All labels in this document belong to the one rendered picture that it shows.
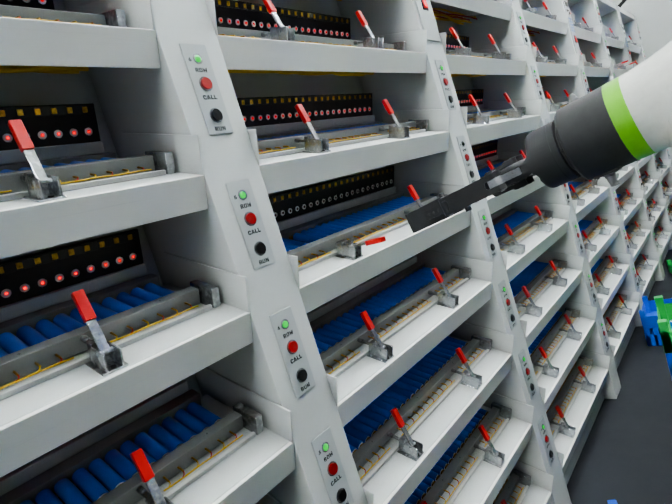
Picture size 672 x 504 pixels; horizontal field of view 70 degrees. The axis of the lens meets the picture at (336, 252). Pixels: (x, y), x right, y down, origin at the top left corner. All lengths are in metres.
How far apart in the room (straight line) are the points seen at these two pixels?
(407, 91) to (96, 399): 0.97
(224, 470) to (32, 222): 0.37
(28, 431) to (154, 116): 0.41
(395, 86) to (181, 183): 0.76
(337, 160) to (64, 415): 0.55
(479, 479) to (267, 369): 0.65
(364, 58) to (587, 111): 0.52
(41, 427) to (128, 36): 0.44
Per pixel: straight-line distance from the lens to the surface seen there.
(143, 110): 0.74
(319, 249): 0.83
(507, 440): 1.29
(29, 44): 0.63
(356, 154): 0.88
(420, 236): 0.98
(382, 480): 0.90
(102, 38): 0.66
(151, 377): 0.58
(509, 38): 1.89
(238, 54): 0.77
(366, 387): 0.81
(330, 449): 0.75
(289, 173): 0.75
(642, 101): 0.58
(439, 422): 1.02
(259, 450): 0.70
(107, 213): 0.58
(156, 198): 0.61
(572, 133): 0.60
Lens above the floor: 0.97
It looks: 5 degrees down
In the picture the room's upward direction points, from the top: 17 degrees counter-clockwise
